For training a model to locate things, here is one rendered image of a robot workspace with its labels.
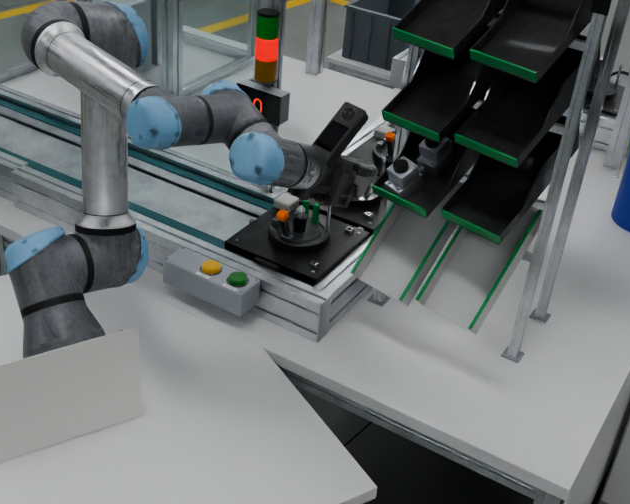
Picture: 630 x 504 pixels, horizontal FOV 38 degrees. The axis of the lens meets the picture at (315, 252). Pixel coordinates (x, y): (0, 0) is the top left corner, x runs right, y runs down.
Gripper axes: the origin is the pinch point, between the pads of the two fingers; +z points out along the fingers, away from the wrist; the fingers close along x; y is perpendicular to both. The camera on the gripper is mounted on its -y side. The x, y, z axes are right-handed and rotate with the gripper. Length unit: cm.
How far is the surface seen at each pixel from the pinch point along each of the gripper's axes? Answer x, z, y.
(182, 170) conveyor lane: -71, 31, 25
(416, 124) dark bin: 1.6, 6.4, -9.7
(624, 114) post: -3, 127, -29
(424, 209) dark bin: 6.3, 13.2, 4.8
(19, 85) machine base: -158, 43, 30
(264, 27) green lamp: -47, 15, -16
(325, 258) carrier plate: -17.5, 24.9, 25.7
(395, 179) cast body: -1.5, 12.4, 1.9
